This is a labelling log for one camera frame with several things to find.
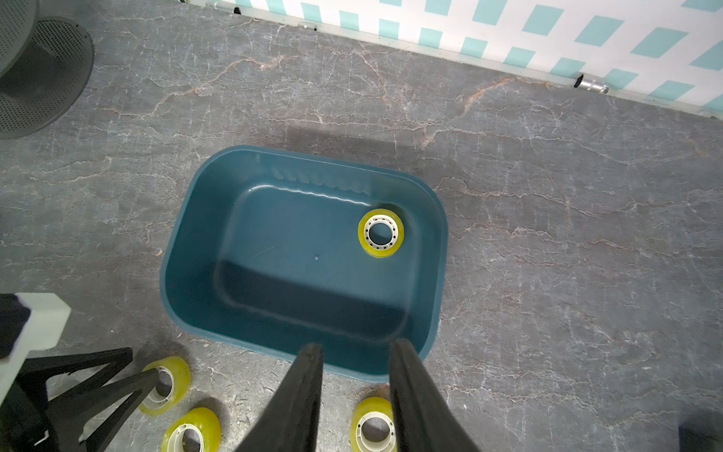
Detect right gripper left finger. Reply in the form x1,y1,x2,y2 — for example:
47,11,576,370
236,343,324,451

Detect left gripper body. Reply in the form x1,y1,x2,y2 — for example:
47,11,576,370
1,293,71,451

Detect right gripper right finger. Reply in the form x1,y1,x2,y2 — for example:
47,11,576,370
389,338,478,451

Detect yellow tape roll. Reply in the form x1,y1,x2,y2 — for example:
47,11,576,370
139,356,191,416
161,407,221,452
350,397,397,452
357,208,405,259

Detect teal plastic storage box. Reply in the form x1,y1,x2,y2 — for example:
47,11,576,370
160,146,448,382

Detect silver bolt at wall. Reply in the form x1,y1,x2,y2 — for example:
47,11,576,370
574,73,610,94

